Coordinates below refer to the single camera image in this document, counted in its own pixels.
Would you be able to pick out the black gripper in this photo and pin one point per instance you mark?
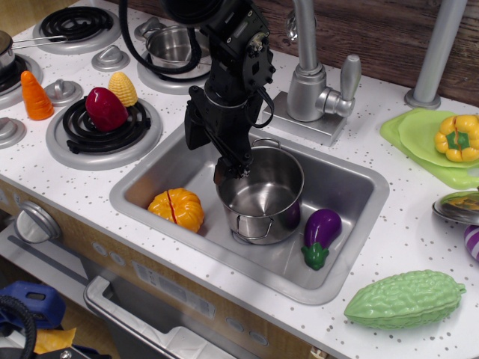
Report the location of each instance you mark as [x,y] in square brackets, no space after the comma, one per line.
[223,126]

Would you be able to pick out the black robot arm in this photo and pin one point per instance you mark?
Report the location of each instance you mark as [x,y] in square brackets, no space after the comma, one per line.
[239,49]

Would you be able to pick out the stainless steel sink basin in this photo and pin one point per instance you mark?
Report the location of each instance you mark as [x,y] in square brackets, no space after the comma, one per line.
[356,193]

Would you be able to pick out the small steel pot on stove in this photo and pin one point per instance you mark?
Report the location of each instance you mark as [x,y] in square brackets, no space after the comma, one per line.
[169,47]

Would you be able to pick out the silver pot lid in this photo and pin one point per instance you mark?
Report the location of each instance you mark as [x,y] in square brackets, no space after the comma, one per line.
[461,207]

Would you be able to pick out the yellow toy pumpkin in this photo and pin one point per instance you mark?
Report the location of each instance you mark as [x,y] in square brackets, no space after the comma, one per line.
[179,206]

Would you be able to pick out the silver toy faucet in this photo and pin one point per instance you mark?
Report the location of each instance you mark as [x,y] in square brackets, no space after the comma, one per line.
[311,109]

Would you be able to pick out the purple toy eggplant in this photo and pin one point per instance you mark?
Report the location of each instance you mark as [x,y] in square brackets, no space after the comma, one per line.
[321,229]

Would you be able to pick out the red toy pepper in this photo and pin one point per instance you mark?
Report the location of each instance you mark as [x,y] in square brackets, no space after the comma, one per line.
[105,110]

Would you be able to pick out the yellow toy corn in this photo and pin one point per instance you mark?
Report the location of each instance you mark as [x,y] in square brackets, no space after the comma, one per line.
[122,87]

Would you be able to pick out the silver stove knob centre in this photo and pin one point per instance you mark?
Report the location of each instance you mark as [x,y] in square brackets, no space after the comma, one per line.
[111,59]

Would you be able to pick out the silver stove knob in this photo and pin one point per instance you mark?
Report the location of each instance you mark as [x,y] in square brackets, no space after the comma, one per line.
[147,28]
[12,132]
[111,59]
[63,92]

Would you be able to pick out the front right black burner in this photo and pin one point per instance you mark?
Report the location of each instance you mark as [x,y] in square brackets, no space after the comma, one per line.
[73,140]

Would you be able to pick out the black burner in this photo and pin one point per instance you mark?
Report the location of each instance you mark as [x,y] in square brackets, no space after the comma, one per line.
[73,140]
[77,30]

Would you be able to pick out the silver stove knob back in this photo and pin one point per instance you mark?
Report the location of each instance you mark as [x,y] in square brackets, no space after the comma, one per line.
[147,28]

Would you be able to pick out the silver stove knob left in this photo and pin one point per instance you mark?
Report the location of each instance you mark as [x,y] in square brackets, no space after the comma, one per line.
[63,92]

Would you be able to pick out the light green plate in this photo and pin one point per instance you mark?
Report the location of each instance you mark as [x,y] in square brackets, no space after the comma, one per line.
[441,137]

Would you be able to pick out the orange toy carrot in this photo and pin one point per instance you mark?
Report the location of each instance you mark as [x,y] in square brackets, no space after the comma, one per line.
[37,104]

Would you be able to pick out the silver oven knob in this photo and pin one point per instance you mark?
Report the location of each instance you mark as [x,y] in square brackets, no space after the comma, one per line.
[34,225]

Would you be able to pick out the back left black burner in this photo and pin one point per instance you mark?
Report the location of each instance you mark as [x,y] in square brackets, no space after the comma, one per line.
[77,30]

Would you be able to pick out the silver stove knob front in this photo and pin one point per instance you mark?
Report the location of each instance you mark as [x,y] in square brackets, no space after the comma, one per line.
[12,132]

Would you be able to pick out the green toy bitter melon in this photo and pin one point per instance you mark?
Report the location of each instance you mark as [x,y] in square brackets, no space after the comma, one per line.
[407,300]

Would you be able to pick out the blue tool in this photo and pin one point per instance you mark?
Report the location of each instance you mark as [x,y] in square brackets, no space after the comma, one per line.
[43,302]

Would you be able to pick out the yellow toy bell pepper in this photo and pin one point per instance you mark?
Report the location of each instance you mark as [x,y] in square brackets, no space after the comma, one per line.
[457,138]

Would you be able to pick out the green cutting board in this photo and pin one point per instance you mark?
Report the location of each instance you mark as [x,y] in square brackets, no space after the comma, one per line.
[453,175]

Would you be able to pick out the purple striped toy vegetable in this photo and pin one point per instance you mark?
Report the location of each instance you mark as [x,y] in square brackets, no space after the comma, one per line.
[471,239]

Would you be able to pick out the yellow cloth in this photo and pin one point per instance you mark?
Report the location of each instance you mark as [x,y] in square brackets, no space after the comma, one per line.
[50,340]

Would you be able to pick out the grey oven door handle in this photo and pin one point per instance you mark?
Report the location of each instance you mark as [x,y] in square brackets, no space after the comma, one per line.
[148,342]

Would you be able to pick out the steel saucepan with handle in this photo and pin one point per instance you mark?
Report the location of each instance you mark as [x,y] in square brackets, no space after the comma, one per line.
[8,45]

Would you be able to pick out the grey vertical post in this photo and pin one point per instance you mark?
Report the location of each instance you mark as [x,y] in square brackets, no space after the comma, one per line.
[425,93]

